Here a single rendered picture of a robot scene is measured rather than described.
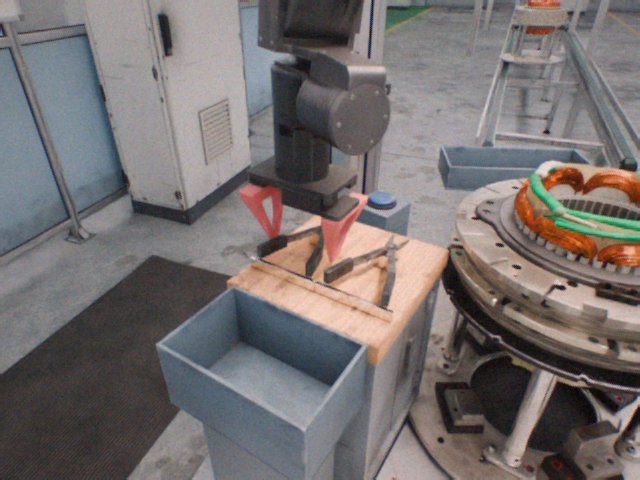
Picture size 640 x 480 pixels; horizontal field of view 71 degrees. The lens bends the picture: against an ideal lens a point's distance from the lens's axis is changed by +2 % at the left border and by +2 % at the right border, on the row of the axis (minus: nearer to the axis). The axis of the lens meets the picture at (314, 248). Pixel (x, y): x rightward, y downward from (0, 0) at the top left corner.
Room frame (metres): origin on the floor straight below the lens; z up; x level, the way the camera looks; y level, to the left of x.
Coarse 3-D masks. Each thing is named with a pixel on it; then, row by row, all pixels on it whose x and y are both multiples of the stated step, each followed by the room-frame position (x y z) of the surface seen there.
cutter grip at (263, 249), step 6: (282, 234) 0.45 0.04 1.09; (270, 240) 0.43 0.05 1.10; (276, 240) 0.43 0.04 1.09; (282, 240) 0.44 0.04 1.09; (258, 246) 0.42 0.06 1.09; (264, 246) 0.42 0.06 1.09; (270, 246) 0.43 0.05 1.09; (276, 246) 0.43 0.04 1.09; (282, 246) 0.44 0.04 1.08; (258, 252) 0.42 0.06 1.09; (264, 252) 0.42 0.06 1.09; (270, 252) 0.43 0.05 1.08
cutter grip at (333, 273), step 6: (348, 258) 0.40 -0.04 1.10; (336, 264) 0.38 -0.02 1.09; (342, 264) 0.38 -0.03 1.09; (348, 264) 0.39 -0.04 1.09; (324, 270) 0.37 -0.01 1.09; (330, 270) 0.37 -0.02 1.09; (336, 270) 0.38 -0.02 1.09; (342, 270) 0.38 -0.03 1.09; (348, 270) 0.39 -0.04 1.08; (324, 276) 0.37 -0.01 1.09; (330, 276) 0.37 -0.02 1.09; (336, 276) 0.38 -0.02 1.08; (342, 276) 0.38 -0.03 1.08; (324, 282) 0.37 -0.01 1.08; (330, 282) 0.37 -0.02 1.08
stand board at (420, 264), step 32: (288, 256) 0.44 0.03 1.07; (352, 256) 0.44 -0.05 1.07; (416, 256) 0.44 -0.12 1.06; (256, 288) 0.38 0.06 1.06; (288, 288) 0.38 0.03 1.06; (352, 288) 0.38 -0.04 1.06; (416, 288) 0.38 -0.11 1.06; (320, 320) 0.33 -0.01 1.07; (352, 320) 0.33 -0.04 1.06; (384, 352) 0.30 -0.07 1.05
